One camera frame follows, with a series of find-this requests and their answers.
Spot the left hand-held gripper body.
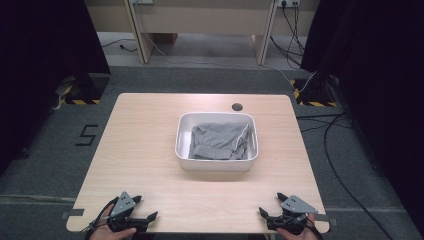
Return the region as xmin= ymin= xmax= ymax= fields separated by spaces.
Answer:
xmin=106 ymin=191 xmax=150 ymax=233

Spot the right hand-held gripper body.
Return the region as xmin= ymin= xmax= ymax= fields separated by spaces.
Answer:
xmin=265 ymin=194 xmax=319 ymax=235

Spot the white plastic bin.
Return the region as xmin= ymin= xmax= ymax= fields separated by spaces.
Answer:
xmin=174 ymin=111 xmax=260 ymax=172

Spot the grey cotton garment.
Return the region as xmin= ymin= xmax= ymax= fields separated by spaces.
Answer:
xmin=187 ymin=121 xmax=251 ymax=161

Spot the person's right hand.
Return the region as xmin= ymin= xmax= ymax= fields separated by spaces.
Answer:
xmin=275 ymin=213 xmax=320 ymax=240

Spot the person's left hand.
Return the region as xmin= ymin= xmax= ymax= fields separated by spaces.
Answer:
xmin=89 ymin=203 xmax=138 ymax=240

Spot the grey tape strip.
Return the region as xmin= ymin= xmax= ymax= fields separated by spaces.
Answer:
xmin=314 ymin=213 xmax=338 ymax=228
xmin=60 ymin=208 xmax=85 ymax=220

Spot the stand base with striped tape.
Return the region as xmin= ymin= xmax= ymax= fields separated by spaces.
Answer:
xmin=54 ymin=73 xmax=111 ymax=106
xmin=289 ymin=75 xmax=340 ymax=108

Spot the black curtain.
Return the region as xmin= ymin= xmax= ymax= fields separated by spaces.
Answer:
xmin=300 ymin=0 xmax=424 ymax=234
xmin=0 ymin=0 xmax=112 ymax=176

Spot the beige wooden desk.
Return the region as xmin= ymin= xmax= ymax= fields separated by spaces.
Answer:
xmin=84 ymin=0 xmax=322 ymax=66

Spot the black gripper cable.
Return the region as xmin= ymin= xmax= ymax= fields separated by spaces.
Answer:
xmin=301 ymin=215 xmax=325 ymax=240
xmin=84 ymin=196 xmax=120 ymax=240

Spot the long black floor cable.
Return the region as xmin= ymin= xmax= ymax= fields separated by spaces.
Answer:
xmin=323 ymin=113 xmax=396 ymax=240

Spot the short black floor cable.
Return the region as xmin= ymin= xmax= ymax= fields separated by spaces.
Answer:
xmin=100 ymin=38 xmax=139 ymax=54

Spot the bundle of black plug cables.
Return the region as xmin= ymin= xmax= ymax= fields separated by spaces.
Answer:
xmin=269 ymin=2 xmax=307 ymax=68

